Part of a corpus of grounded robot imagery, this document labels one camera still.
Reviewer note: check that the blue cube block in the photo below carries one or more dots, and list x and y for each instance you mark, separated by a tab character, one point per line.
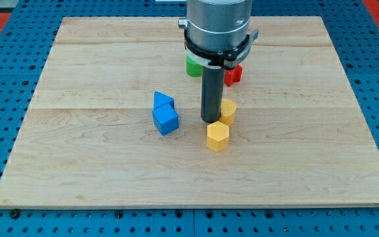
165	119

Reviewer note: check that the blue triangular block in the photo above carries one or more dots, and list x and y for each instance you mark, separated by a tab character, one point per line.
161	99

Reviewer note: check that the red star block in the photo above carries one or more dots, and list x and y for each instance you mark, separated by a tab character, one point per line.
233	76

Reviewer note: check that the wooden board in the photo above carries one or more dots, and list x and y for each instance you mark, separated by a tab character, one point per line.
88	140

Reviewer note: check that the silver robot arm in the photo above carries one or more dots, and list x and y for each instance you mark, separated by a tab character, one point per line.
216	25

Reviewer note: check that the yellow hexagonal block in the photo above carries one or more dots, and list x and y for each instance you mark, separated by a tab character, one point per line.
218	135

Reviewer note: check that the green cylindrical block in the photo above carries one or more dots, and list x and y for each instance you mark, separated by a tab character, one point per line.
192	68

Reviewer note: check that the yellow cylindrical block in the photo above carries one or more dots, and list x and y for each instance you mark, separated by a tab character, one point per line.
227	111

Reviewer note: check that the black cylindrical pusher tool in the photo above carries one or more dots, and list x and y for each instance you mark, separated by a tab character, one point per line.
211	94

